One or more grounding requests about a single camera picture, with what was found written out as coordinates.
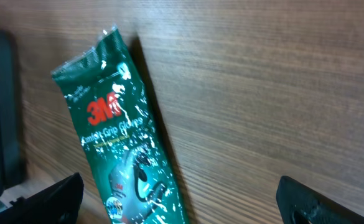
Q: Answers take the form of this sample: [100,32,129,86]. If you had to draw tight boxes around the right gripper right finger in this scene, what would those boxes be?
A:
[276,175,364,224]

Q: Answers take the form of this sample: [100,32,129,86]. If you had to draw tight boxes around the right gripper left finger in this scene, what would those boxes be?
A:
[0,172,84,224]

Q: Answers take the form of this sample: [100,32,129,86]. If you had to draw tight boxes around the green 3M gloves bag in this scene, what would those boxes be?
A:
[52,28,189,224]

